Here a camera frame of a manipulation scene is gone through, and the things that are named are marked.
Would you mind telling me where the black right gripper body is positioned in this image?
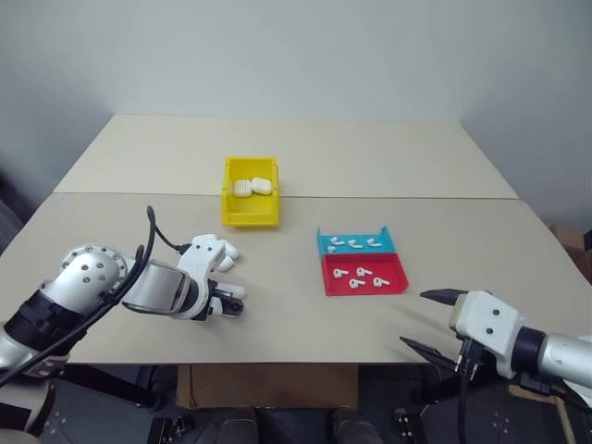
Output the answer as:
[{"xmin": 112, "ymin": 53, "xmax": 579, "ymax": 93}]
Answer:
[{"xmin": 455, "ymin": 336, "xmax": 500, "ymax": 379}]

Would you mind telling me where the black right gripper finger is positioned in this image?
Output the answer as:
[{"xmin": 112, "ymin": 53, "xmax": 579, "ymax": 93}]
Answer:
[
  {"xmin": 419, "ymin": 288, "xmax": 469, "ymax": 307},
  {"xmin": 400, "ymin": 336, "xmax": 460, "ymax": 372}
]

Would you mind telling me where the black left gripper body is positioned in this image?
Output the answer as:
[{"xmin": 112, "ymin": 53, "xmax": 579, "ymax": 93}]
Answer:
[{"xmin": 193, "ymin": 277, "xmax": 224, "ymax": 322}]

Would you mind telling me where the yellow plastic bin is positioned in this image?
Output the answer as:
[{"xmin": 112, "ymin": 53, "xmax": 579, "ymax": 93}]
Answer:
[{"xmin": 221, "ymin": 155, "xmax": 282, "ymax": 228}]

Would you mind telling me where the red plastic tray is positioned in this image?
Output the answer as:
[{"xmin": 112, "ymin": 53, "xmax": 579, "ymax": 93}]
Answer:
[{"xmin": 320, "ymin": 252, "xmax": 412, "ymax": 296}]

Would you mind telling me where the small black device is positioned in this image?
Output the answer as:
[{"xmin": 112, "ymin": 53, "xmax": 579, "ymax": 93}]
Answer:
[
  {"xmin": 392, "ymin": 406, "xmax": 418, "ymax": 441},
  {"xmin": 150, "ymin": 413, "xmax": 196, "ymax": 444}
]

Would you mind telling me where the brown cardboard box under table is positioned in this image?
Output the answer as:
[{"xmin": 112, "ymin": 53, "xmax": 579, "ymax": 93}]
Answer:
[{"xmin": 178, "ymin": 363, "xmax": 360, "ymax": 411}]

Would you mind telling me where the dark rounded shape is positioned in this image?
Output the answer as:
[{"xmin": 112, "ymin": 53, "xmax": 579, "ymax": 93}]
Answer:
[
  {"xmin": 329, "ymin": 406, "xmax": 371, "ymax": 444},
  {"xmin": 216, "ymin": 404, "xmax": 258, "ymax": 444}
]

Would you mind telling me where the teal plastic tray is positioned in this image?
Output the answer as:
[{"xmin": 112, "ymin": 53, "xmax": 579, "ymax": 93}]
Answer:
[{"xmin": 315, "ymin": 224, "xmax": 398, "ymax": 257}]

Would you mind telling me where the black table leg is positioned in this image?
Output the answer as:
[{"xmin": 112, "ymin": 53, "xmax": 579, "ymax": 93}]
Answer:
[{"xmin": 59, "ymin": 364, "xmax": 166, "ymax": 411}]

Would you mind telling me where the brown cardboard box beside table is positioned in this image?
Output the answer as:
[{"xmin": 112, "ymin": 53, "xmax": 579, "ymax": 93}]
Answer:
[{"xmin": 548, "ymin": 224, "xmax": 592, "ymax": 278}]

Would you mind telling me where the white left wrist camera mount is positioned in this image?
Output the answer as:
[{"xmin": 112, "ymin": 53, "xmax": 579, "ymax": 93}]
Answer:
[{"xmin": 177, "ymin": 234, "xmax": 228, "ymax": 321}]

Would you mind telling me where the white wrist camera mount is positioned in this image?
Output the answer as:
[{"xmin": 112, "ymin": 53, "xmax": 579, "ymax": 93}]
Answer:
[
  {"xmin": 448, "ymin": 290, "xmax": 527, "ymax": 378},
  {"xmin": 177, "ymin": 234, "xmax": 228, "ymax": 321}
]

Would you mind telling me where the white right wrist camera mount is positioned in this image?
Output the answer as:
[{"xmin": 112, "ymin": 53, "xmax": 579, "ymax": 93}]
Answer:
[{"xmin": 448, "ymin": 290, "xmax": 527, "ymax": 378}]

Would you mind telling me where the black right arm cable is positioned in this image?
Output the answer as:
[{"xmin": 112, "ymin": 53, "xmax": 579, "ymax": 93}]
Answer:
[{"xmin": 454, "ymin": 337, "xmax": 487, "ymax": 444}]

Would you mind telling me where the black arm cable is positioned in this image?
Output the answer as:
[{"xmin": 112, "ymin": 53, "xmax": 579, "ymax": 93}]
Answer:
[
  {"xmin": 454, "ymin": 337, "xmax": 487, "ymax": 444},
  {"xmin": 0, "ymin": 205, "xmax": 191, "ymax": 388}
]

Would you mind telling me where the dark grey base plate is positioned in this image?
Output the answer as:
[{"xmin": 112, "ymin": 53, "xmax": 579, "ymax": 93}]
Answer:
[
  {"xmin": 425, "ymin": 383, "xmax": 592, "ymax": 444},
  {"xmin": 43, "ymin": 379, "xmax": 154, "ymax": 444}
]

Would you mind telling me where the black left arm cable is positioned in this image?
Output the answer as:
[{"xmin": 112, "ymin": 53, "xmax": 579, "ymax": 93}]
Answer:
[{"xmin": 0, "ymin": 205, "xmax": 191, "ymax": 388}]

